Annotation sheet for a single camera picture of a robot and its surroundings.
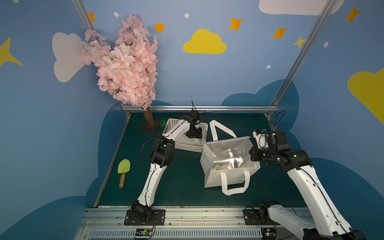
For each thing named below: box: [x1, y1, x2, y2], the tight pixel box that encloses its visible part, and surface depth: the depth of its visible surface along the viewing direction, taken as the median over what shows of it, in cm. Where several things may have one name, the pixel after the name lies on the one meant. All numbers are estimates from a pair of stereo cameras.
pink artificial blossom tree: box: [80, 14, 159, 111], surface depth 69 cm
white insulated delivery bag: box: [200, 119, 261, 196], surface depth 76 cm
